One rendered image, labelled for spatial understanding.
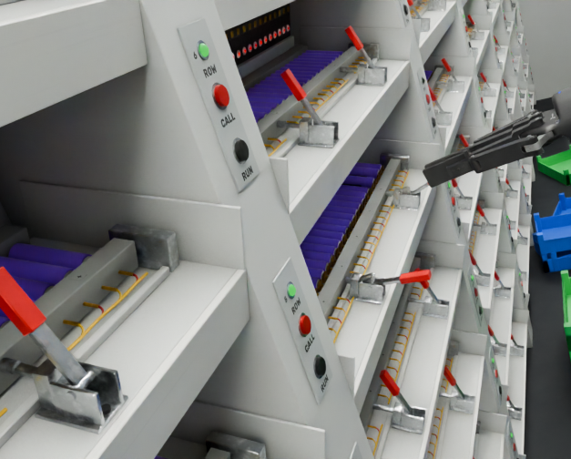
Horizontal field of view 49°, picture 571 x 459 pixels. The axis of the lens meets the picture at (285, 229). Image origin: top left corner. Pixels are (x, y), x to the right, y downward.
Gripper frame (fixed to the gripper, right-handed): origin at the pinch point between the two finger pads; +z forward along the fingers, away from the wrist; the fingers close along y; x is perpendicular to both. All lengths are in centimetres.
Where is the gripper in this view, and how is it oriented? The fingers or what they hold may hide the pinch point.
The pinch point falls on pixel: (449, 167)
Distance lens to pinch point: 97.2
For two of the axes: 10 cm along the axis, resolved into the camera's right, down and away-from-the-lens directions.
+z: -8.0, 3.4, 5.0
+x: -5.0, -8.3, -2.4
